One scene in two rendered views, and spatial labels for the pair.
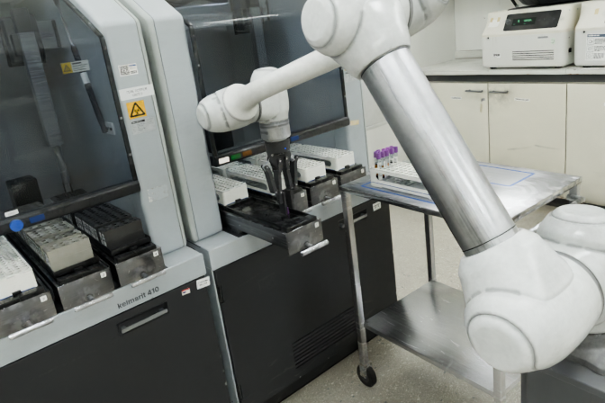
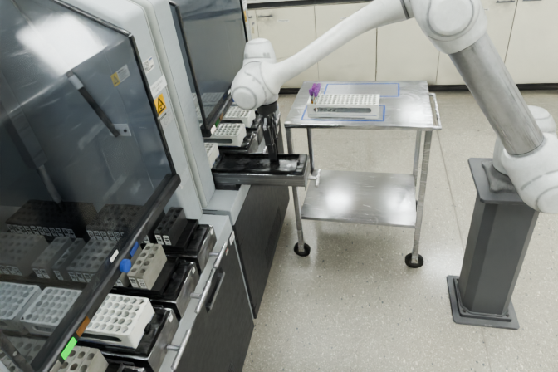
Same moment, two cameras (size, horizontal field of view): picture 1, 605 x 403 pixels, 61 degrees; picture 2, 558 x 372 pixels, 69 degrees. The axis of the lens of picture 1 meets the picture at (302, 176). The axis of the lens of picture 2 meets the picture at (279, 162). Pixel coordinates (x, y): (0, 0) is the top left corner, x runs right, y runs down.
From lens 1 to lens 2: 0.97 m
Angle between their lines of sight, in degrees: 37
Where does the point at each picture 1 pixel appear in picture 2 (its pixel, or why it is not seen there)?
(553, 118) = (306, 31)
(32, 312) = (168, 335)
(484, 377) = (400, 218)
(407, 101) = (496, 66)
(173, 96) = (176, 81)
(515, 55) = not seen: outside the picture
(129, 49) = (144, 42)
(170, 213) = (192, 192)
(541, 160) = not seen: hidden behind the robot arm
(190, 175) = (196, 152)
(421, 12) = not seen: outside the picture
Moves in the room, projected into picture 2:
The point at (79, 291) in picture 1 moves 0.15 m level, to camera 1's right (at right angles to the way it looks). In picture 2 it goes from (185, 294) to (231, 263)
